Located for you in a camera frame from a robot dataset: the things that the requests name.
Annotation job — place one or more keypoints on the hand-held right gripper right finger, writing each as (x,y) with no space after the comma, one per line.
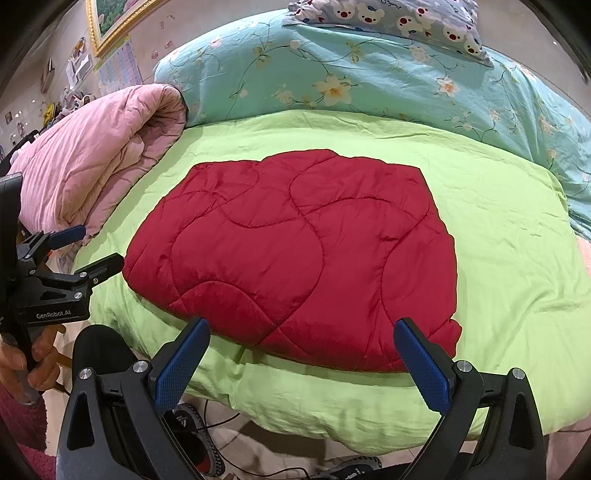
(421,364)

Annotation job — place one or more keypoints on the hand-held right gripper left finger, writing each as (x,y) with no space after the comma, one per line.
(182,364)

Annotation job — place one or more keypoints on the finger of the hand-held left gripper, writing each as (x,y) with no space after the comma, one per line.
(104,267)
(67,235)

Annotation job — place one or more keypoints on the red quilted jacket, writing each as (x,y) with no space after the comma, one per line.
(286,240)

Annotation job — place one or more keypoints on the person's left forearm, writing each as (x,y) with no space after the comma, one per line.
(27,438)

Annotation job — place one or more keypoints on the person's left hand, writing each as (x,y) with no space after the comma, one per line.
(44,376)

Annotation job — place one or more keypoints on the person's left leg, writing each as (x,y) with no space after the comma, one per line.
(101,346)

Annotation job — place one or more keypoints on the black shoe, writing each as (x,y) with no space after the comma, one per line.
(355,468)
(194,434)

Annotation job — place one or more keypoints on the pink quilt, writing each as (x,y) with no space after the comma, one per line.
(92,157)

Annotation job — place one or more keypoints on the light green bed sheet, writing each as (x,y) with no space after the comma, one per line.
(508,258)

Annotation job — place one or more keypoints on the gold framed picture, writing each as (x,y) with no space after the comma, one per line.
(115,18)

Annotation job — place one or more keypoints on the teal floral quilt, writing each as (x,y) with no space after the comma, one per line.
(369,60)

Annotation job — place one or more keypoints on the bear print pillow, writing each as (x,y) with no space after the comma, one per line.
(415,23)

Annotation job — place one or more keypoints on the white wall notes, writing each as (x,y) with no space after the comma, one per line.
(78,62)

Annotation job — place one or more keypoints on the wall calendar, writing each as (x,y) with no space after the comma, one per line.
(117,69)

